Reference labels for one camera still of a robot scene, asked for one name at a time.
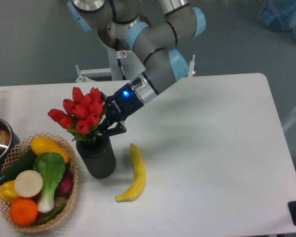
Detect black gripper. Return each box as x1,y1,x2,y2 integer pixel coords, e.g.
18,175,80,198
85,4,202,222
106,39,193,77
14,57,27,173
98,83,144,136

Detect red tulip bouquet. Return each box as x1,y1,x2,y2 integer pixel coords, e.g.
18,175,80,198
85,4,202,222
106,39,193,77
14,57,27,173
47,87,104,145

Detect dark grey ribbed vase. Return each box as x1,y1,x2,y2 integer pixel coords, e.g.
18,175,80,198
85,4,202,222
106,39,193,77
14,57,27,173
76,136,116,179

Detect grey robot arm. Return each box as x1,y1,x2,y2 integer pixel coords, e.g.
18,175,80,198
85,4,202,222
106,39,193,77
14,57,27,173
67,0,206,137

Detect yellow banana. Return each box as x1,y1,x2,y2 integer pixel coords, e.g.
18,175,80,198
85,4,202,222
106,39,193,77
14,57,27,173
115,143,146,202

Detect yellow squash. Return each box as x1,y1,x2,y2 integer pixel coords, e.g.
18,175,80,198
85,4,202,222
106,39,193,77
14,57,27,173
31,136,70,163

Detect green bok choy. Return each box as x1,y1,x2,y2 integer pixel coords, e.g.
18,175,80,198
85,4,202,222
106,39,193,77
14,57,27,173
33,152,65,213

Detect woven wicker basket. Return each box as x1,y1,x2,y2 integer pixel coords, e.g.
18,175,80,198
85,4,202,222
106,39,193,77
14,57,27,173
0,133,78,233

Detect purple red onion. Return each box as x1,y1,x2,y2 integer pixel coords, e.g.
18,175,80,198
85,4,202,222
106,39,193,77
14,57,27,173
58,167,74,195

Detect dark green cucumber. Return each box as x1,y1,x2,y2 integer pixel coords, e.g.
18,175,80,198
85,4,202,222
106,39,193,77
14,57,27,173
0,149,37,186

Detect cream round slice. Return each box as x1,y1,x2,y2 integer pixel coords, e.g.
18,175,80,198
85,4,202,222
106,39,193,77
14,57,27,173
14,170,43,198

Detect green bean pod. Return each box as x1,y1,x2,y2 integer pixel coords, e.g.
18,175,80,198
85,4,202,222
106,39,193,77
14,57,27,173
37,202,67,225

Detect yellow bell pepper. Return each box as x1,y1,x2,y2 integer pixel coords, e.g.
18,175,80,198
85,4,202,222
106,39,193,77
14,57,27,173
0,180,21,204

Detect orange fruit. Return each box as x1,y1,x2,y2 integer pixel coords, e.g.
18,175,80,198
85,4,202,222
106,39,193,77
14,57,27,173
9,198,38,226

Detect blue plastic bag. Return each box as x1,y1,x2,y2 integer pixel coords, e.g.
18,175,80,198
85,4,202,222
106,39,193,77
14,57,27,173
259,0,296,39

